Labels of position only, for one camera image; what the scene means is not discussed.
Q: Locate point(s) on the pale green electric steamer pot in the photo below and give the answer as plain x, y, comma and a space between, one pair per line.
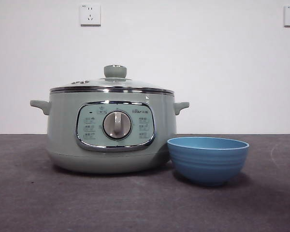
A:
62, 133

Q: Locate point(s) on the blue ribbed bowl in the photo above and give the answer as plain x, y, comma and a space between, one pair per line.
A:
207, 166

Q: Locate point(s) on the glass lid with green knob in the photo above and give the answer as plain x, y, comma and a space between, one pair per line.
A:
115, 71

